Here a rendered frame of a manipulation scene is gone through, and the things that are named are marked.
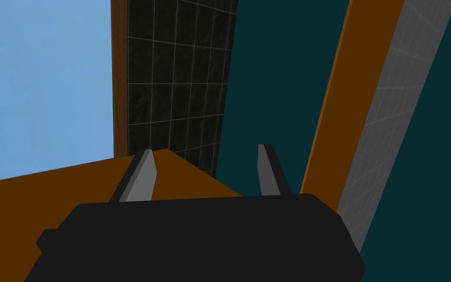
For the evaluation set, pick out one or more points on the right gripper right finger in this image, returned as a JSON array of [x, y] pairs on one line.
[[270, 176]]

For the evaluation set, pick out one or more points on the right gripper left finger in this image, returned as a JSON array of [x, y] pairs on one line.
[[139, 182]]

